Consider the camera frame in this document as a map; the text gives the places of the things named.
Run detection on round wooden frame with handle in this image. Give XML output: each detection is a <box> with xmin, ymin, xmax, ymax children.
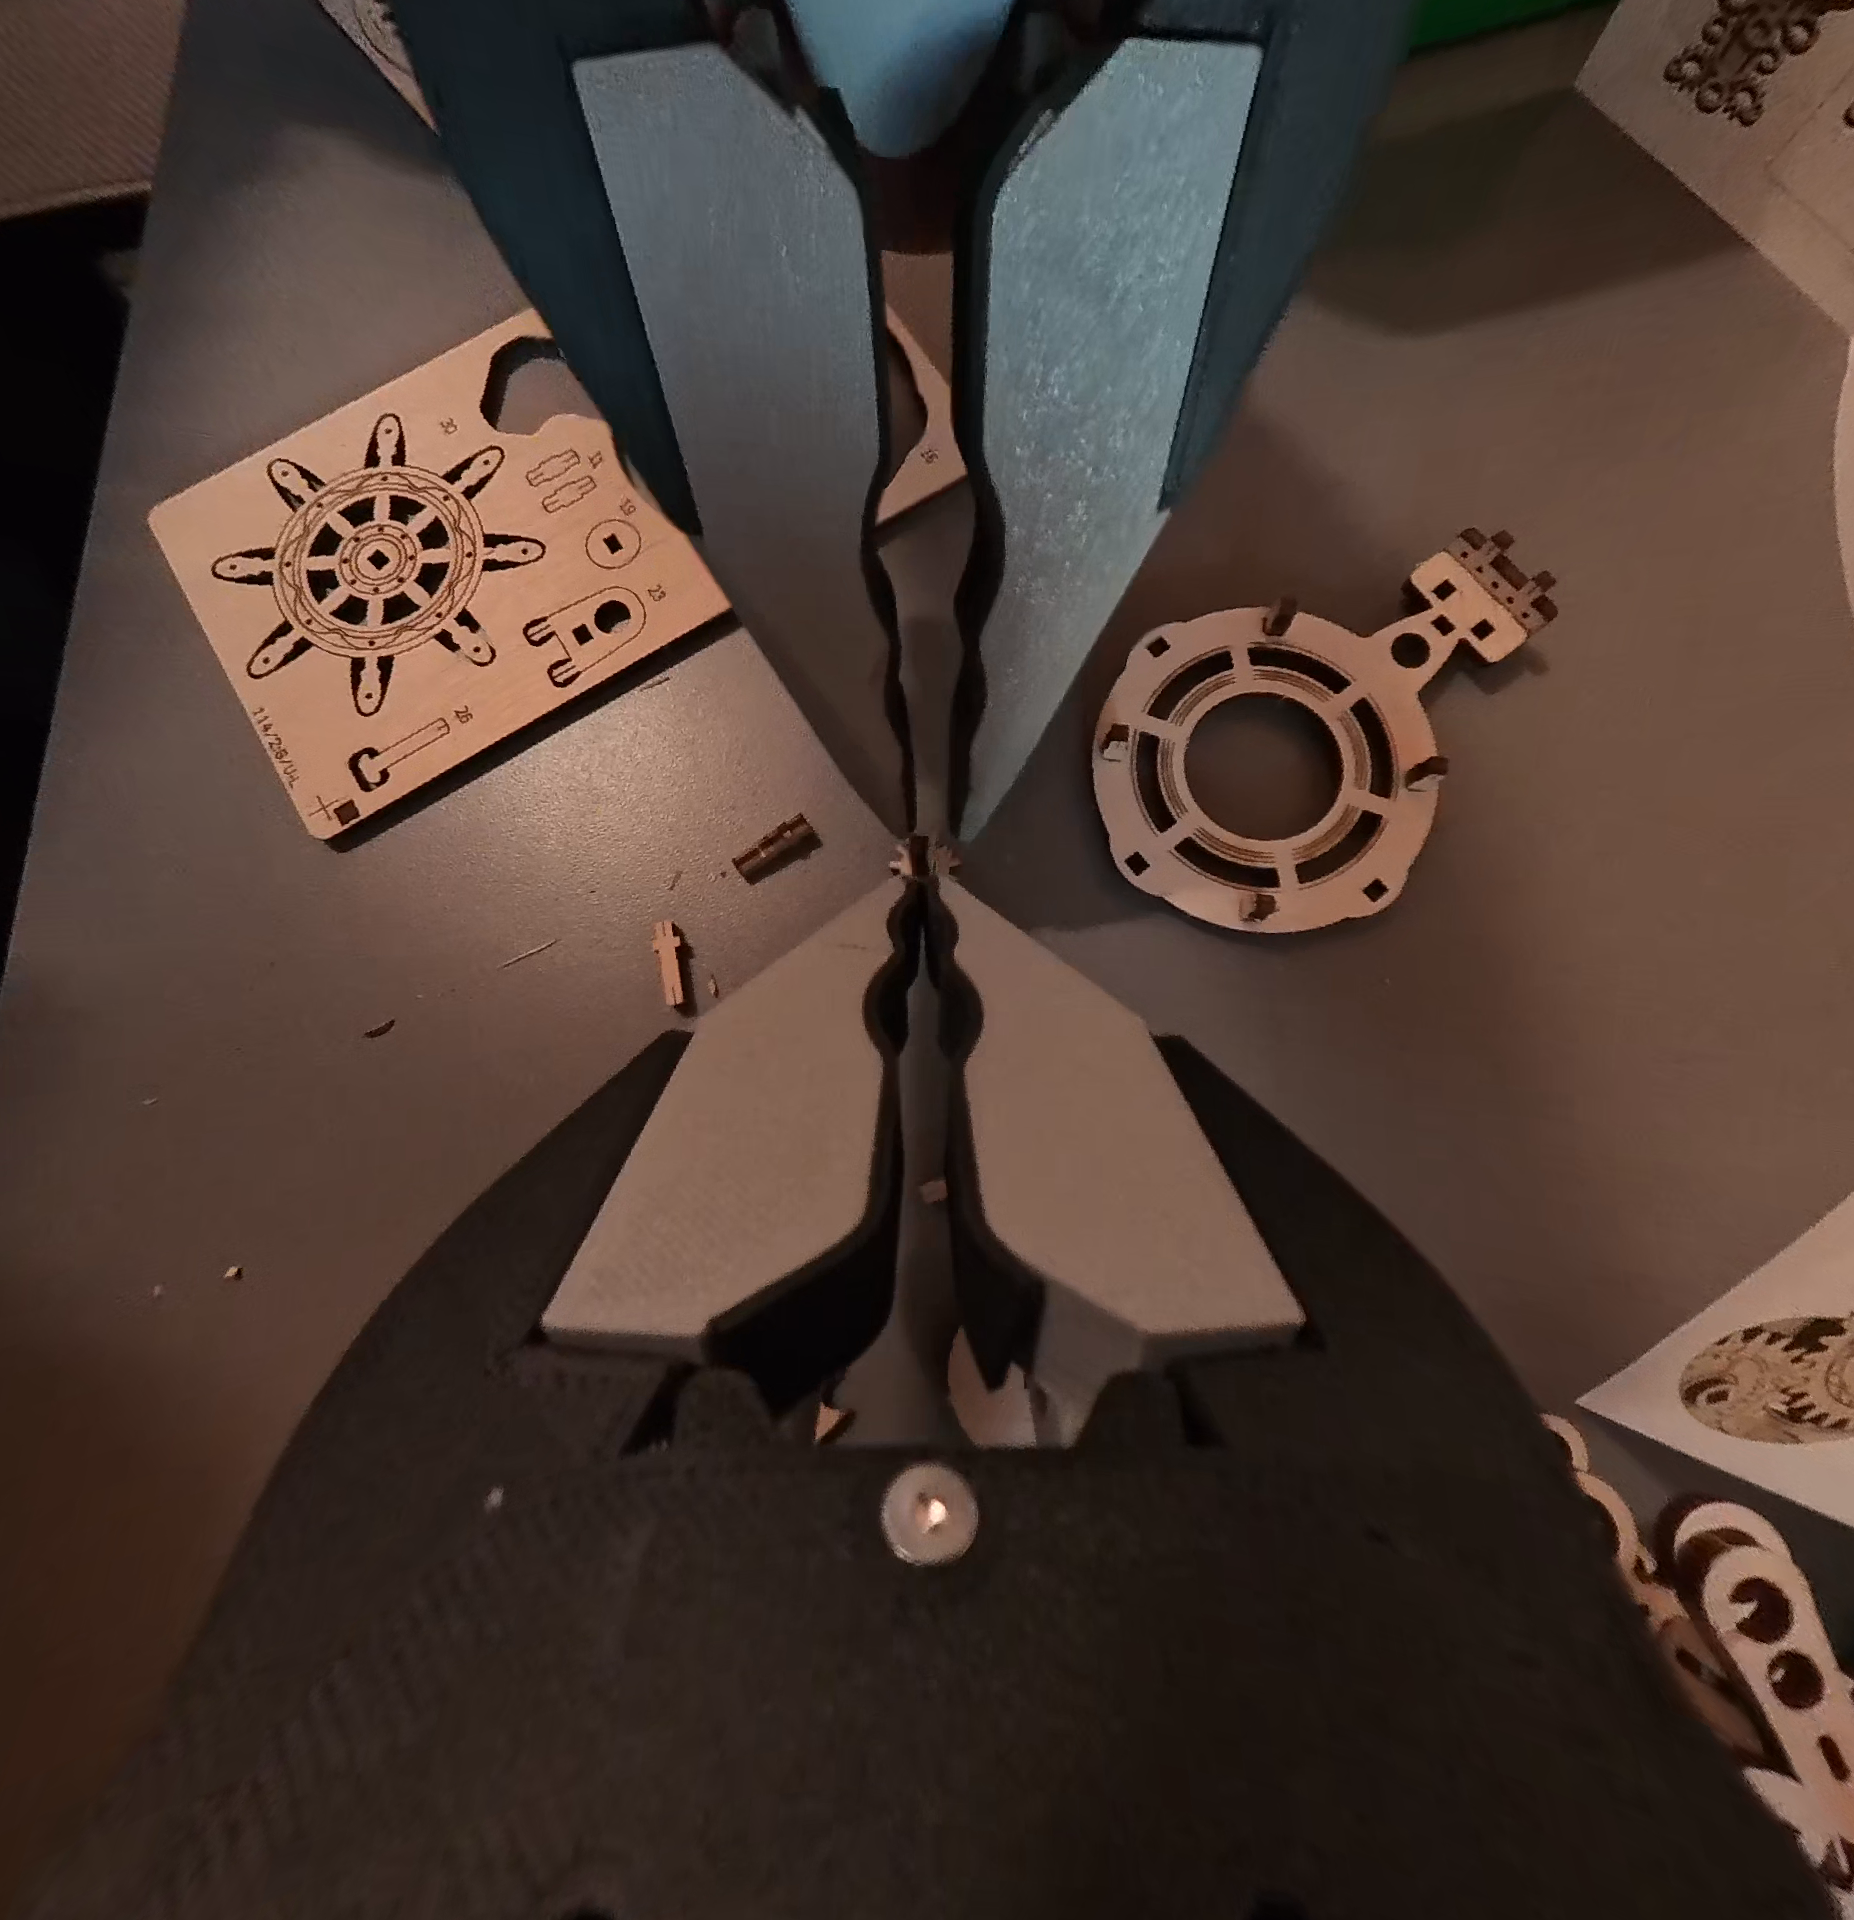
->
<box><xmin>1088</xmin><ymin>525</ymin><xmax>1561</xmax><ymax>937</ymax></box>

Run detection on wooden clover-shaped model assembly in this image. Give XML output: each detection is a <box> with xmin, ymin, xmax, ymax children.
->
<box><xmin>1543</xmin><ymin>1409</ymin><xmax>1854</xmax><ymax>1920</ymax></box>

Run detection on wooden sheet with ship wheel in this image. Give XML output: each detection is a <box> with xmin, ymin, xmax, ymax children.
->
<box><xmin>145</xmin><ymin>316</ymin><xmax>973</xmax><ymax>847</ymax></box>

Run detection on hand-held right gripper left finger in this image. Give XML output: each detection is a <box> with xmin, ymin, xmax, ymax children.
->
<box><xmin>541</xmin><ymin>875</ymin><xmax>928</xmax><ymax>1425</ymax></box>

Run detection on green plastic bin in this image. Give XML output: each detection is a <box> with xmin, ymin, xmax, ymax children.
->
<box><xmin>1377</xmin><ymin>0</ymin><xmax>1620</xmax><ymax>66</ymax></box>

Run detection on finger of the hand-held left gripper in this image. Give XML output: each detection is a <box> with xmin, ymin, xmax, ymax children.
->
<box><xmin>949</xmin><ymin>33</ymin><xmax>1264</xmax><ymax>845</ymax></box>
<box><xmin>573</xmin><ymin>39</ymin><xmax>928</xmax><ymax>842</ymax></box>

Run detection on folded paper instruction sheet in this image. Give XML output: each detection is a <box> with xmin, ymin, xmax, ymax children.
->
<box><xmin>1574</xmin><ymin>0</ymin><xmax>1854</xmax><ymax>1486</ymax></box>

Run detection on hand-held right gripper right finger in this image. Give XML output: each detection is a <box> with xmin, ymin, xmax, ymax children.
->
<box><xmin>926</xmin><ymin>882</ymin><xmax>1309</xmax><ymax>1445</ymax></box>

